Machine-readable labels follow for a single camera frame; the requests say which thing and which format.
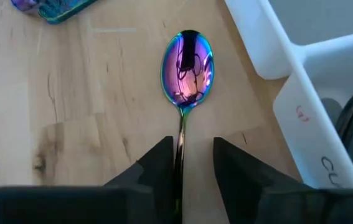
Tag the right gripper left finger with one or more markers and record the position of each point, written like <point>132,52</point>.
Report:
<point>151,202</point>

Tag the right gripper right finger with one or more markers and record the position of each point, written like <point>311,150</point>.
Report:
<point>251,199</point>

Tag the iridescent small spoon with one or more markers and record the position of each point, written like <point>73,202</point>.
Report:
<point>187,71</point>

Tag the iridescent cutlery pieces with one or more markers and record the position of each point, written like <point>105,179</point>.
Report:
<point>54,11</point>

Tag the white cutlery organizer tray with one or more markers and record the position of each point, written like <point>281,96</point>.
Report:
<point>304,140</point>

